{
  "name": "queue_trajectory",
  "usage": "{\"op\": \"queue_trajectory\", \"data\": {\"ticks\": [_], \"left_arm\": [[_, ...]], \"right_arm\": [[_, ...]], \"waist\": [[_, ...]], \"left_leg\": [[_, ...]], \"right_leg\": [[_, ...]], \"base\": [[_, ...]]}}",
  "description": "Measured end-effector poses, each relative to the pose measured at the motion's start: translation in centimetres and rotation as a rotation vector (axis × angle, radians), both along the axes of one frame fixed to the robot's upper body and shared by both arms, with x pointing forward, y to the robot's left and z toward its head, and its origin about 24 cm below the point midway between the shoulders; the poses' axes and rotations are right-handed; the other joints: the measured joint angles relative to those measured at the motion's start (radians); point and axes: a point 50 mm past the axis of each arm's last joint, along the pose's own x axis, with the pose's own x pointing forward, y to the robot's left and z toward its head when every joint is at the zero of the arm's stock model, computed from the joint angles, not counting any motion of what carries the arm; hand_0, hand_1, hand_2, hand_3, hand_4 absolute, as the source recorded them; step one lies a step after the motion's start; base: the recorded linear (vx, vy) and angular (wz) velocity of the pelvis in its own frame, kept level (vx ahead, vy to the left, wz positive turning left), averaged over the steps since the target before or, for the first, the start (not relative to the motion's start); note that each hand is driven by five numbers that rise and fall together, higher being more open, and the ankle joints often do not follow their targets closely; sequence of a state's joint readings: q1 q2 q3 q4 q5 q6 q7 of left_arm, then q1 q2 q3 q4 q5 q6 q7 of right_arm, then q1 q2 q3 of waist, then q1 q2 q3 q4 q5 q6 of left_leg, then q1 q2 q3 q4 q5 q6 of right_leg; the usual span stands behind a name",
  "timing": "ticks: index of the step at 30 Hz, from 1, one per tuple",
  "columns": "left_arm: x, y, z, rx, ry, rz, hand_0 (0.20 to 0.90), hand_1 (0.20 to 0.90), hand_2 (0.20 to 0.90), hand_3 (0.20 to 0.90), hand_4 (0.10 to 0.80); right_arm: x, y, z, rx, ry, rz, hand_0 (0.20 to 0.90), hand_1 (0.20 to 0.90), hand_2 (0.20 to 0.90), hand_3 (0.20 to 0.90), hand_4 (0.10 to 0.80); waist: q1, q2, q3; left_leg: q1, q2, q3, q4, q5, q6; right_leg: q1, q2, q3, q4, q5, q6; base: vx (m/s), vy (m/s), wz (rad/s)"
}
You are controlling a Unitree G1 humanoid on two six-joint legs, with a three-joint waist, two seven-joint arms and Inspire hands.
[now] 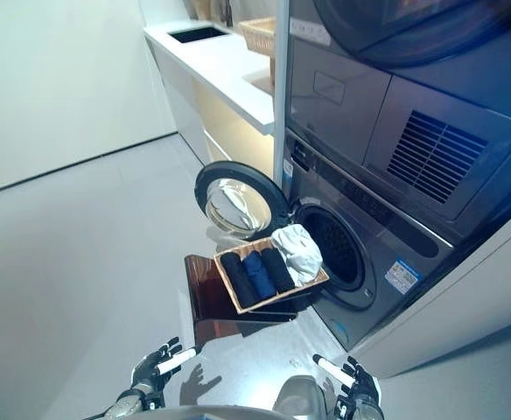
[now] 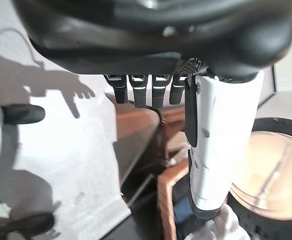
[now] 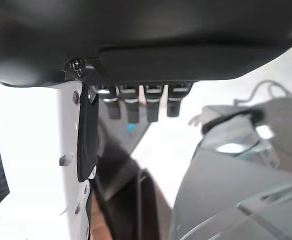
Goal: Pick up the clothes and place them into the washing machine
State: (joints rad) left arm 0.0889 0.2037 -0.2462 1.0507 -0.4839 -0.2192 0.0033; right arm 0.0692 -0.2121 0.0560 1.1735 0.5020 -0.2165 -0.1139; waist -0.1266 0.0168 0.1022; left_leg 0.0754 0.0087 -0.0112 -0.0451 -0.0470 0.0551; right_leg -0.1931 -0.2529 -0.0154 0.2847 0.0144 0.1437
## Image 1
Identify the white cloth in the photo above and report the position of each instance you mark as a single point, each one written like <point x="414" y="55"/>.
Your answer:
<point x="298" y="253"/>

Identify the black sink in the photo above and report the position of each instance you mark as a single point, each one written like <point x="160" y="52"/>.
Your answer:
<point x="194" y="34"/>

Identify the silver robot torso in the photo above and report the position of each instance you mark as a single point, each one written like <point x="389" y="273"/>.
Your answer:
<point x="255" y="400"/>

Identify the wicker laundry basket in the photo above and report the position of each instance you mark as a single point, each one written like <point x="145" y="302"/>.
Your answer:
<point x="273" y="280"/>

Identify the white side cabinet panel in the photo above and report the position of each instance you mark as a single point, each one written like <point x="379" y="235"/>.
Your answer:
<point x="457" y="315"/>

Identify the round washing machine door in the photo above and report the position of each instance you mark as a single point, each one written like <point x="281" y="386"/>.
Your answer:
<point x="238" y="201"/>

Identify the white counter cabinet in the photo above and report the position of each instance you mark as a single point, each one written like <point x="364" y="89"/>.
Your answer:
<point x="216" y="79"/>

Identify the wicker tray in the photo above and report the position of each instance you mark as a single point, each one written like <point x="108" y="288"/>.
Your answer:
<point x="257" y="34"/>

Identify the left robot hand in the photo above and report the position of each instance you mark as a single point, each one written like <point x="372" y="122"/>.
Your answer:
<point x="150" y="368"/>

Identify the blue energy label sticker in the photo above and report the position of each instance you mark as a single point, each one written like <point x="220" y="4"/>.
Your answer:
<point x="403" y="274"/>

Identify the white vertical cabinet panel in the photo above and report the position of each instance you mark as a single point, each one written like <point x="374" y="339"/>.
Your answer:
<point x="280" y="92"/>

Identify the blue rolled cloth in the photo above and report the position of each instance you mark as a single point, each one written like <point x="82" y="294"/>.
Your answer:
<point x="259" y="275"/>

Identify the black rolled cloth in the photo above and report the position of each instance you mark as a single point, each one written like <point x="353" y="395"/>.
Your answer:
<point x="240" y="280"/>
<point x="278" y="269"/>

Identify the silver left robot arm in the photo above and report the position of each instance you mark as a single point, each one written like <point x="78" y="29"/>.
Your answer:
<point x="122" y="404"/>

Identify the grey dryer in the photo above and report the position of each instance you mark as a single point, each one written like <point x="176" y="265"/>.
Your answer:
<point x="413" y="100"/>

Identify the grey washing machine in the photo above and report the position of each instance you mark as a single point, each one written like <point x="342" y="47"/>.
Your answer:
<point x="369" y="245"/>

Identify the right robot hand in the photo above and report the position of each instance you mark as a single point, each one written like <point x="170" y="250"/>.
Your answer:
<point x="360" y="385"/>

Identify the brown glossy stool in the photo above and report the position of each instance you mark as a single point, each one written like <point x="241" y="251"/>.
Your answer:
<point x="214" y="302"/>

